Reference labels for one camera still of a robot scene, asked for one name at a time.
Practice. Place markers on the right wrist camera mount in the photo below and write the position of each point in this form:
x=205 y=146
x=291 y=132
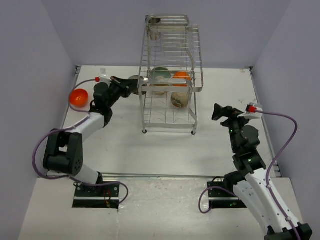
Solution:
x=253 y=111

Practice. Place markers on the orange bowl on table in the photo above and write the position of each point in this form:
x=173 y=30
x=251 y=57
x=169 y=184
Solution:
x=79 y=98

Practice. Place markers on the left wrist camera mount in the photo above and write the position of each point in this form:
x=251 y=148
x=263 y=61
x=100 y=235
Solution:
x=102 y=77

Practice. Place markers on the cream beige bowl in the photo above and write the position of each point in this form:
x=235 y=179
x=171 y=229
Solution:
x=159 y=93

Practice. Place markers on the metal utensil cup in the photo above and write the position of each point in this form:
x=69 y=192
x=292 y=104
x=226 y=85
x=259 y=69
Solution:
x=152 y=28

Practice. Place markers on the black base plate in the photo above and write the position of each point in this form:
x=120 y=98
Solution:
x=219 y=199
x=105 y=197

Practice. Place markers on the orange bowl in rack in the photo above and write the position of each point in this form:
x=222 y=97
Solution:
x=181 y=75

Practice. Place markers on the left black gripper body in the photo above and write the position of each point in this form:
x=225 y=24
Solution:
x=117 y=90

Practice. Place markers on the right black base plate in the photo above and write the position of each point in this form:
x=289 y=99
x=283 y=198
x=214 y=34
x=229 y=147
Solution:
x=219 y=199

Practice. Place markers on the metal two-tier dish rack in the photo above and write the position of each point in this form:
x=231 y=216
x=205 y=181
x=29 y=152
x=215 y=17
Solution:
x=177 y=49

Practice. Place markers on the green bowl in rack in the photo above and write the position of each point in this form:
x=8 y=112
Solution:
x=160 y=71

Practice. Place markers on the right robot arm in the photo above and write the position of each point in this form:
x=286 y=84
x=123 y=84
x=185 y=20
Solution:
x=251 y=182

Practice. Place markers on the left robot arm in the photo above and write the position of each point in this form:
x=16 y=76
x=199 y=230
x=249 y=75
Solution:
x=64 y=148

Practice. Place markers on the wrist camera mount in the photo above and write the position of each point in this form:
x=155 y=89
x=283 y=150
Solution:
x=102 y=77
x=253 y=111

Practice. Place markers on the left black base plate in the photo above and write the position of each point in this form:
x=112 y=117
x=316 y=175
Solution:
x=105 y=197

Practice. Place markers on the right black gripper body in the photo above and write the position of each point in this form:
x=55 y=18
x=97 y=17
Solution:
x=233 y=121

